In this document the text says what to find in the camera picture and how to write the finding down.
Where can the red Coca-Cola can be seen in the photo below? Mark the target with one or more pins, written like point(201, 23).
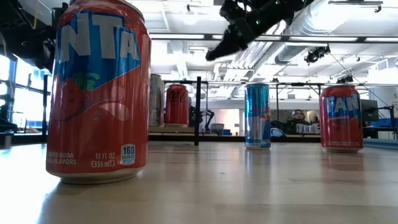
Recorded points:
point(176, 109)

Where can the blue silver Red Bull can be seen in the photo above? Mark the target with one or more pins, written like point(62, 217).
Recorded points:
point(257, 124)

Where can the white Celsius energy drink can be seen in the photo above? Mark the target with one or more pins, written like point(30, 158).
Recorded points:
point(157, 102)

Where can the red Fanta strawberry soda can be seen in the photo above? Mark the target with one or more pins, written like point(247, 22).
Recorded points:
point(99, 124)
point(341, 130)

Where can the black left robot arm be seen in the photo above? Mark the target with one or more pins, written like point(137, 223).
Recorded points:
point(28, 43)

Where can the small black background robot arm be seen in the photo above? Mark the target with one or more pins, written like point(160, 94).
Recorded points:
point(207, 116)

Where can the light wooden shelf board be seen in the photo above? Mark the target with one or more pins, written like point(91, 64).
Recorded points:
point(171, 130)

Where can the round white ceiling lamp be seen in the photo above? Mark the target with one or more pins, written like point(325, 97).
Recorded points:
point(190, 17)

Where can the overhead light bar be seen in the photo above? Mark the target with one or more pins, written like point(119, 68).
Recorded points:
point(311, 39)

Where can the grey bin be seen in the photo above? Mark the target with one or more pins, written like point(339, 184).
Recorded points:
point(217, 128)

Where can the blue storage bin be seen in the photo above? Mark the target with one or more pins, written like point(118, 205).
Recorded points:
point(227, 132)

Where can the blue white bag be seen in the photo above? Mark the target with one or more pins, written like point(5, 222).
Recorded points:
point(276, 133)

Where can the person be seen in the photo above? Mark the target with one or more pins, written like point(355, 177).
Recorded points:
point(298, 119)

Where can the row of white containers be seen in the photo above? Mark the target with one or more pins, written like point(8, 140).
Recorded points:
point(308, 129)

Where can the black computer monitor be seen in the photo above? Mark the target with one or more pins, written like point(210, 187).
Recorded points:
point(370, 110)

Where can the black camera on stand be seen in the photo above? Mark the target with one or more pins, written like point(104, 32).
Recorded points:
point(315, 55)

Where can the black background frame rail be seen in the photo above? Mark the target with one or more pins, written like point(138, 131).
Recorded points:
point(289, 84)

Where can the black vertical post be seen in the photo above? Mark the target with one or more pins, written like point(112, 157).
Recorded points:
point(197, 118)

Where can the black clamp on rail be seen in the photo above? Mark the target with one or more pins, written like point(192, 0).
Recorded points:
point(345, 79)

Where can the black aluminium rig frame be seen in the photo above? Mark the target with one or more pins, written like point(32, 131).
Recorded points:
point(45, 105)

